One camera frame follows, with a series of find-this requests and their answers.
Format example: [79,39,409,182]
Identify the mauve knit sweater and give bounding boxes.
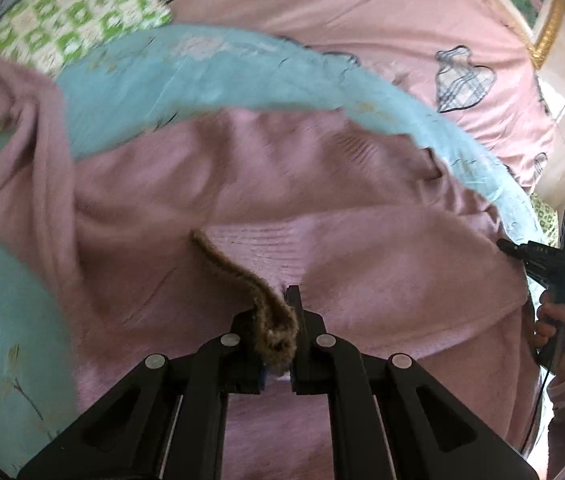
[0,53,538,480]

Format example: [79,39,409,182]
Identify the pink quilt with plaid hearts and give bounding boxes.
[163,0,557,191]

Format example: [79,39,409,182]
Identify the green white checkered pillow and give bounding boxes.
[0,0,174,158]

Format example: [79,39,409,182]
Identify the right hand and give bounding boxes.
[531,290,565,382]

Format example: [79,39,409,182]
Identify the teal floral bed sheet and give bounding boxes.
[0,25,544,477]

